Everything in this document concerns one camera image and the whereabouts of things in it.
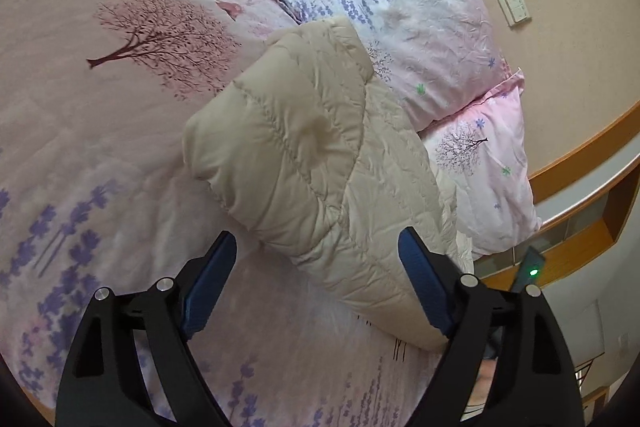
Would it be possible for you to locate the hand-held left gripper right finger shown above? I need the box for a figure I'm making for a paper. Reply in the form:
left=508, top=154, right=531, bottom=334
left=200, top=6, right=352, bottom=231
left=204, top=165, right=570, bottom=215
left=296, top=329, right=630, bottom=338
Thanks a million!
left=397, top=228, right=586, bottom=427

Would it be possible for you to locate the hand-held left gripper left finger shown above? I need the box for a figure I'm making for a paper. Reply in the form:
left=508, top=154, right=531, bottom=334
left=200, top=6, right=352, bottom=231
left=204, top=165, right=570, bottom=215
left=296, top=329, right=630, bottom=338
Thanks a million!
left=55, top=231, right=238, bottom=427

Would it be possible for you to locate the cream quilted down jacket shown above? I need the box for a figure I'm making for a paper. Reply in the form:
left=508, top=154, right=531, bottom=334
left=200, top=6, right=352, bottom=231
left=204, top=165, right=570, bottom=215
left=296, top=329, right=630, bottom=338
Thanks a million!
left=182, top=16, right=476, bottom=352

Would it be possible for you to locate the wooden headboard shelf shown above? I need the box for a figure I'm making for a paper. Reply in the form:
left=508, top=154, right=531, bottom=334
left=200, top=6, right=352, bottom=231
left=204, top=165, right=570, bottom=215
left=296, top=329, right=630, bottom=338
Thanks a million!
left=475, top=104, right=640, bottom=293

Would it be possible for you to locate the pink floral pillow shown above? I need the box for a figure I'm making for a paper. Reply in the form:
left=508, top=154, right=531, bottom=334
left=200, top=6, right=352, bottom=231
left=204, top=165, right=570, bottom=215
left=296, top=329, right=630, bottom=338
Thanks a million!
left=262, top=0, right=511, bottom=132
left=417, top=69, right=543, bottom=260

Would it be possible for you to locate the pink floral bed cover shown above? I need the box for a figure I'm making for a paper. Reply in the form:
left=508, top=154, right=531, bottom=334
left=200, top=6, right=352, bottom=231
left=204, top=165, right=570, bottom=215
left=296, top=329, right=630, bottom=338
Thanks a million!
left=0, top=0, right=451, bottom=427

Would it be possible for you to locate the white wall switch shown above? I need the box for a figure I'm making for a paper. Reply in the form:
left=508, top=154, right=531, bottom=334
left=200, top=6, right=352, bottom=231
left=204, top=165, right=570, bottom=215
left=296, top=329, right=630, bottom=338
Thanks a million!
left=496, top=0, right=532, bottom=28

